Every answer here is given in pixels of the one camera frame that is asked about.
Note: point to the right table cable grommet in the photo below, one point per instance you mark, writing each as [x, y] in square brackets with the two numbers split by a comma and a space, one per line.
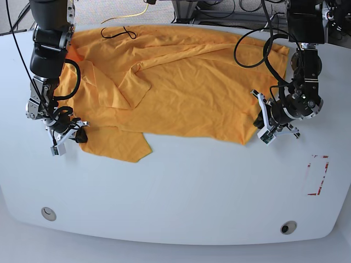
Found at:
[288, 227]

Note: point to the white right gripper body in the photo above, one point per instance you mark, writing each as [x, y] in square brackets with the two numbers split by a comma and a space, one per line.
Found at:
[59, 132]

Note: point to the aluminium frame stand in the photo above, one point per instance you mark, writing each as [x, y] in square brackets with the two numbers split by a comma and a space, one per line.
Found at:
[241, 14]

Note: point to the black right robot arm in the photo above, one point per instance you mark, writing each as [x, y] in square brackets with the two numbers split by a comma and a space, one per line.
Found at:
[52, 37]

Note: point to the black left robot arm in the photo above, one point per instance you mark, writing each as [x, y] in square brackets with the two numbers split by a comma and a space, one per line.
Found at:
[298, 99]

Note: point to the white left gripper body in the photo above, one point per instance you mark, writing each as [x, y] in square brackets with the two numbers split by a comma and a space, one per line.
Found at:
[275, 119]

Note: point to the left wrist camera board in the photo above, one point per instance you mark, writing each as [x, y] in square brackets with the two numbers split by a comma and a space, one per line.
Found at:
[266, 136]

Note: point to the orange t-shirt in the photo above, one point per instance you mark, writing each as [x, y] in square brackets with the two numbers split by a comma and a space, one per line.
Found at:
[167, 80]

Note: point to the red tape rectangle marking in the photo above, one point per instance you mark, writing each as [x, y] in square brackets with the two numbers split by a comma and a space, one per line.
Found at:
[315, 175]

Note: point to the left table cable grommet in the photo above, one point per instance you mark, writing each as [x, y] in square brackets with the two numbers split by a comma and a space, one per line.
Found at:
[48, 214]

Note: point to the table cable grommet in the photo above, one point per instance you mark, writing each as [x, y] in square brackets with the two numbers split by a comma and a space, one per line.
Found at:
[288, 227]
[48, 214]

